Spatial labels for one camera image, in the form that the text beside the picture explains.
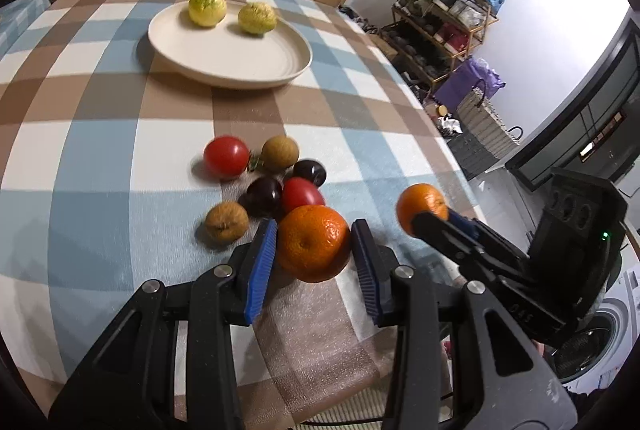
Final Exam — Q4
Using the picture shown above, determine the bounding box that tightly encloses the cream round plate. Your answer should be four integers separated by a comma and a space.
148, 0, 312, 90

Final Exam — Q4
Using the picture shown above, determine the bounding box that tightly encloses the yellow-green citrus left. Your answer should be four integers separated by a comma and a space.
188, 0, 227, 27

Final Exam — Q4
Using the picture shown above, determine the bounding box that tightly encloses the yellow-green citrus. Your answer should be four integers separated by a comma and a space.
238, 2, 278, 35
188, 0, 227, 27

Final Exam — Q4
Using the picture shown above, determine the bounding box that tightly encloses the dark plum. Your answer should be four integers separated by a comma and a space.
292, 159, 326, 187
244, 176, 283, 217

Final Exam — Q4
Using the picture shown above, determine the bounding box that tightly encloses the yellow-green citrus right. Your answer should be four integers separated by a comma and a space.
238, 2, 278, 35

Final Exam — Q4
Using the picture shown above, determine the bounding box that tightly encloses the checkered tablecloth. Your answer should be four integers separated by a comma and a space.
1, 0, 480, 410

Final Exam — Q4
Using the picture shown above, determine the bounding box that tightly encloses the small orange mandarin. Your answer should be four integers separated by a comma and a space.
396, 183, 449, 239

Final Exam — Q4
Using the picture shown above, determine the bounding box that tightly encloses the oval red tomato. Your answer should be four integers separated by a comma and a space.
281, 177, 326, 213

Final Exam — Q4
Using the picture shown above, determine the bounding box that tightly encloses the black tv screen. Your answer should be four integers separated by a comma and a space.
506, 21, 639, 191

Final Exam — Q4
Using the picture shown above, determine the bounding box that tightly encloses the purple bag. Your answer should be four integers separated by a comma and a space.
434, 57, 506, 109

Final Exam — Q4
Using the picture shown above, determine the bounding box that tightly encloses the woven basket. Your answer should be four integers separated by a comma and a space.
457, 88, 524, 159

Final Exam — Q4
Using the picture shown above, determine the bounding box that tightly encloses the brown longan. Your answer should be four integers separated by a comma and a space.
204, 202, 250, 245
260, 135, 299, 173

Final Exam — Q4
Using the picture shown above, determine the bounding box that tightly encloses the large orange mandarin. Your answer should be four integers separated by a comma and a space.
276, 205, 350, 283

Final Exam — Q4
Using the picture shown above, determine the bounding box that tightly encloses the wooden shoe rack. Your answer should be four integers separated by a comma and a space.
380, 0, 506, 91

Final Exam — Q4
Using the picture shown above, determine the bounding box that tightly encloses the washing machine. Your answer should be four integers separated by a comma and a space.
544, 265, 639, 394

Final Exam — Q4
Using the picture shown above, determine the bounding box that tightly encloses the round red tomato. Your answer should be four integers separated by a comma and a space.
203, 135, 250, 180

